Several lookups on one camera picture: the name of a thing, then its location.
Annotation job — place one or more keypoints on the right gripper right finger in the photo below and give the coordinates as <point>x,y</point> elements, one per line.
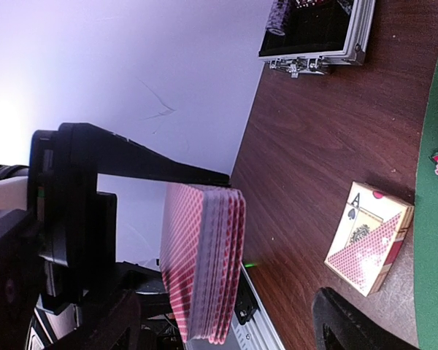
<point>338,324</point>

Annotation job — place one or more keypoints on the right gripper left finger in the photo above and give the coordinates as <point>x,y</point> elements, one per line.
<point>115,324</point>

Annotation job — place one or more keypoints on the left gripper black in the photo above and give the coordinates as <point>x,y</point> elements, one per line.
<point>57,231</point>

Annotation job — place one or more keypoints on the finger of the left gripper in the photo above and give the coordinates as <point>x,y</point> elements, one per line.
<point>119,156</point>
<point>146,284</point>

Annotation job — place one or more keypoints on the pink-backed playing card deck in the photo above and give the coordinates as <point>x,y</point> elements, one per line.
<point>202,244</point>

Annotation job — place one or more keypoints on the round green poker mat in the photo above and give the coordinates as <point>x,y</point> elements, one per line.
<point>426,227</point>

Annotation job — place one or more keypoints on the gold card deck box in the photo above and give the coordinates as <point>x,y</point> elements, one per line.
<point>369,236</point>

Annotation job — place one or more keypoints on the front aluminium rail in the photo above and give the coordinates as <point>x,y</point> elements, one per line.
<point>257,333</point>

